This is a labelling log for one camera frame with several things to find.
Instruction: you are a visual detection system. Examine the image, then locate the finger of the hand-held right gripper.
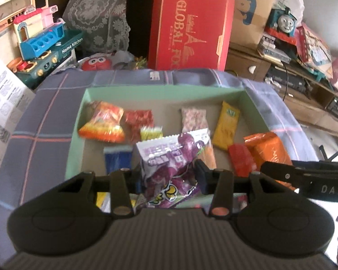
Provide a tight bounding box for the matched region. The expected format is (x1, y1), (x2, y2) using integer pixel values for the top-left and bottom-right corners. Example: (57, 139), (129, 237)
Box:
(260, 160), (311, 191)

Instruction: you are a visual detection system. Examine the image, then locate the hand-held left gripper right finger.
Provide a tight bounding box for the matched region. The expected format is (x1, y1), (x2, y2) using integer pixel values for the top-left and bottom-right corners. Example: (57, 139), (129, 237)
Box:
(195, 159), (297, 219)

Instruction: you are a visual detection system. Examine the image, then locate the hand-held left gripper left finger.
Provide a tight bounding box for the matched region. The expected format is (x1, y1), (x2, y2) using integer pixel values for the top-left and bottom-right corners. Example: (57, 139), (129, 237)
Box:
(56, 166), (144, 219)

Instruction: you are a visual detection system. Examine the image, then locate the long orange snack packet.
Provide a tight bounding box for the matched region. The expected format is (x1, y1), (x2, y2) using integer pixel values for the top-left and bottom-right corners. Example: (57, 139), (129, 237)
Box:
(244, 132), (292, 187)

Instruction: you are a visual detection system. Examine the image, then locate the purple grape candy packet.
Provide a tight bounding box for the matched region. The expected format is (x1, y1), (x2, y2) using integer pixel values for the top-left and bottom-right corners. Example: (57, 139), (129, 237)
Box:
(136, 128), (212, 209)

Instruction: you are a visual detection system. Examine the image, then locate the pink and blue snack packet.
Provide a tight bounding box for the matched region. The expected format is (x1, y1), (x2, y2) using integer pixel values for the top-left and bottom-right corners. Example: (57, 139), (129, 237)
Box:
(233, 193), (248, 211)

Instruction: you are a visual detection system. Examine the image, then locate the yellow mango bar packet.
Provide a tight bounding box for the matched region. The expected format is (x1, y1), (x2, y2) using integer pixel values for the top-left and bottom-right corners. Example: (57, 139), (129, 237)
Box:
(212, 101), (241, 150)

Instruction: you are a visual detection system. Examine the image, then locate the pink patterned snack packet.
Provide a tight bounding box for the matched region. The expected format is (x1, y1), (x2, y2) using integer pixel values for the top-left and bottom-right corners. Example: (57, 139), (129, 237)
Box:
(181, 107), (209, 133)

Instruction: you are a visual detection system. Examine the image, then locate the small yellow-green candy packet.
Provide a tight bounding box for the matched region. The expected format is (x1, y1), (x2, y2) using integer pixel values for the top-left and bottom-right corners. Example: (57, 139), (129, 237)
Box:
(140, 126), (163, 142)

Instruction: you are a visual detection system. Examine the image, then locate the orange noodle snack packet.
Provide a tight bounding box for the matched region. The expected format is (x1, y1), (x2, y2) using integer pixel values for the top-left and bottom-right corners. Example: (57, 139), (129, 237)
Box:
(78, 101), (126, 143)

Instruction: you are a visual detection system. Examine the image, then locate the red patterned candy packet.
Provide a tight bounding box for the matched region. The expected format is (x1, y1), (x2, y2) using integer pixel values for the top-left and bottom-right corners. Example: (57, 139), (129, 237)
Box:
(125, 110), (154, 142)

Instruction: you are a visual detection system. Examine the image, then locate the green cardboard box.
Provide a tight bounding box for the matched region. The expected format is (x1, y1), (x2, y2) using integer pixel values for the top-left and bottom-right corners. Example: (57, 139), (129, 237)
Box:
(65, 85), (295, 203)

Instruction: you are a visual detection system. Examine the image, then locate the black electronic device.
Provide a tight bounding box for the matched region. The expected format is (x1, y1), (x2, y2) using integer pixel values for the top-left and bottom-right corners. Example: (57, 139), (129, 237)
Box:
(266, 66), (307, 93)

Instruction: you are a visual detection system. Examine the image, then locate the plaid blanket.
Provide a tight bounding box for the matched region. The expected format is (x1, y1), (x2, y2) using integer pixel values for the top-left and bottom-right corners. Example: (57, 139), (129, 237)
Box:
(0, 69), (319, 212)

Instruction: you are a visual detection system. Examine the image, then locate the wooden cabinet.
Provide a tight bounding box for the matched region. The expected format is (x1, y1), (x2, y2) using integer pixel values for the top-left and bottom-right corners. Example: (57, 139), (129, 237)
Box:
(225, 43), (338, 139)

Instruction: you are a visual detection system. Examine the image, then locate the red plush toy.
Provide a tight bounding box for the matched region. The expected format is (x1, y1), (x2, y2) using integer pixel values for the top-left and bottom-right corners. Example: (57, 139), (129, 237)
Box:
(82, 56), (113, 71)

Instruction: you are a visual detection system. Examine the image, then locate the white instruction sheet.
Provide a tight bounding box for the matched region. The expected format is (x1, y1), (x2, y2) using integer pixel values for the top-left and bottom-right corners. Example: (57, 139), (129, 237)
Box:
(0, 48), (36, 200)

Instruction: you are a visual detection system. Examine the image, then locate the cardboard box with bear print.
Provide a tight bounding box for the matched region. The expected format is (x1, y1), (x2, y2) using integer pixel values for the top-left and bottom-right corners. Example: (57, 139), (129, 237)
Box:
(231, 0), (279, 50)

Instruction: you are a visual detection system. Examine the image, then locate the blue toy train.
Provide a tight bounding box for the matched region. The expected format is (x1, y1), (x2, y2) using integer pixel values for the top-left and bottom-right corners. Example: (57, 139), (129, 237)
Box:
(265, 7), (298, 45)

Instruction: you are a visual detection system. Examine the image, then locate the red gift box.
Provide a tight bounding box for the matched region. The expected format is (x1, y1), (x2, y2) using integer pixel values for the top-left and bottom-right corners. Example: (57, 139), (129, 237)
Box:
(148, 0), (236, 72)

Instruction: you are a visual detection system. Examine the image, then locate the toy kitchen set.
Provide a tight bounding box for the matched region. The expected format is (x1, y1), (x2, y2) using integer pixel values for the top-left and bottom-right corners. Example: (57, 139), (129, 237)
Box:
(0, 0), (84, 89)

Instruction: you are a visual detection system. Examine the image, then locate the white plastic bag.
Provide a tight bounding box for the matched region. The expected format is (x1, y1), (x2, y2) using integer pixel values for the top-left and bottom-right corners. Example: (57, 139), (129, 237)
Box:
(276, 0), (304, 20)

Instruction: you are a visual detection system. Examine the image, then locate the grey lace cloth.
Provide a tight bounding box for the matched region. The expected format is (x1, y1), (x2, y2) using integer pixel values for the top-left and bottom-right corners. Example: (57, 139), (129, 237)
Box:
(62, 0), (131, 62)

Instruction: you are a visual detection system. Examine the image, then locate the black cable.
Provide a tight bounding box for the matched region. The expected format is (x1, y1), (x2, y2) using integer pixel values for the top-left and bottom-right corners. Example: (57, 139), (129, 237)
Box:
(281, 61), (289, 102)

